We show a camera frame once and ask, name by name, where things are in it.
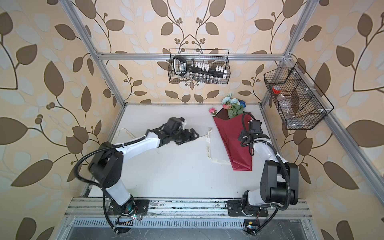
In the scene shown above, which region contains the light blue fake rose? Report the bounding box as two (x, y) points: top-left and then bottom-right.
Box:
(222, 93), (244, 119)

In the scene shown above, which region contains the back wire basket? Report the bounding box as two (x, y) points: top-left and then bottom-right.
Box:
(167, 48), (231, 85)

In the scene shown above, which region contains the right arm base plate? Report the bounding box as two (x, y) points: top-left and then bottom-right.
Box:
(225, 200), (269, 218)

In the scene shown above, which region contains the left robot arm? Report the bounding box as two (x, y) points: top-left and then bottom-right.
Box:
(73, 125), (200, 235)

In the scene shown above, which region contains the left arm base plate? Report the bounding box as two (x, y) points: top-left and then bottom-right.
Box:
(108, 198), (150, 216)

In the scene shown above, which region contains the magenta fake rose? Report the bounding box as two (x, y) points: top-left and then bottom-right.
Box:
(209, 108), (218, 117)

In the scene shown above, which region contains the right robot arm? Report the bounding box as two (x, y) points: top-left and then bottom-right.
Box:
(239, 130), (299, 236)

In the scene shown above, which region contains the plastic bottle red cap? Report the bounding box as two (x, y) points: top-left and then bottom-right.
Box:
(271, 84), (301, 116)

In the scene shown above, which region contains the wire basket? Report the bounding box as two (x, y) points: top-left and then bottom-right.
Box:
(264, 63), (335, 130)
(167, 48), (231, 85)

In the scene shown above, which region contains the right wire basket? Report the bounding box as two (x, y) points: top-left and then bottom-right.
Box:
(264, 63), (335, 130)

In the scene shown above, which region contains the cream ribbon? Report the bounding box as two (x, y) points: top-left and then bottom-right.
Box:
(118, 127), (232, 166)

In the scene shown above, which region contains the black tool in basket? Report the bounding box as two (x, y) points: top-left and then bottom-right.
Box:
(168, 55), (231, 79)

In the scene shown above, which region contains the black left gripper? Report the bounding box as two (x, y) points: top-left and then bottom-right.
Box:
(169, 127), (200, 144)

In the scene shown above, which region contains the dark red wrapping paper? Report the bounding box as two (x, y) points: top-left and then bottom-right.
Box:
(214, 109), (252, 171)

